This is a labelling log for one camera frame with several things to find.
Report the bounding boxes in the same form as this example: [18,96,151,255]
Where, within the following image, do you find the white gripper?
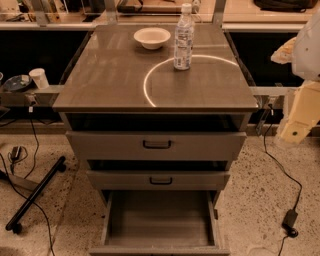
[271,9,320,146]

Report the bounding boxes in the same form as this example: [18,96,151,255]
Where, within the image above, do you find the clear plastic water bottle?
[174,3,194,70]

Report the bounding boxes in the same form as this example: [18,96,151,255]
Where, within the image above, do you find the grey drawer cabinet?
[52,23,260,256]

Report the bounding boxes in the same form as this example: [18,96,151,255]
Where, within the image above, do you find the open bottom drawer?
[89,190,230,256]

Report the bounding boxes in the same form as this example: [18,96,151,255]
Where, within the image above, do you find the black bag on shelf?
[253,0,318,12]

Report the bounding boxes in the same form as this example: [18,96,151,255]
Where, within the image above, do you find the black power adapter right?
[281,209,298,238]

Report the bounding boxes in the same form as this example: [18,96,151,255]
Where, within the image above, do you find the black power adapter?
[281,209,298,238]
[10,146,21,162]

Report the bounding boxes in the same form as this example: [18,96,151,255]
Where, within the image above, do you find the white paper bowl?
[134,27,171,50]

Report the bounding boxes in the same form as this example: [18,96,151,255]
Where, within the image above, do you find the white paper cup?
[29,68,49,89]

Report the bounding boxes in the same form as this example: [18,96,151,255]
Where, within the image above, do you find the dark blue bowl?
[3,75,32,92]

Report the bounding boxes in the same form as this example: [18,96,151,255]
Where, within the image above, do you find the black power adapter left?
[10,146,21,162]

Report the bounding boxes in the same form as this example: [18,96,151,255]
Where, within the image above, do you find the middle drawer with black handle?
[87,171,230,191]

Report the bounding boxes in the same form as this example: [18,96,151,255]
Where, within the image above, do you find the drawer with black handle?
[87,171,230,191]
[66,131,246,161]

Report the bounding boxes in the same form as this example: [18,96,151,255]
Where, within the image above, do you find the top drawer with black handle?
[66,131,246,161]

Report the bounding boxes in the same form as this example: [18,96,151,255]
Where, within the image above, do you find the black cable left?
[0,105,56,256]

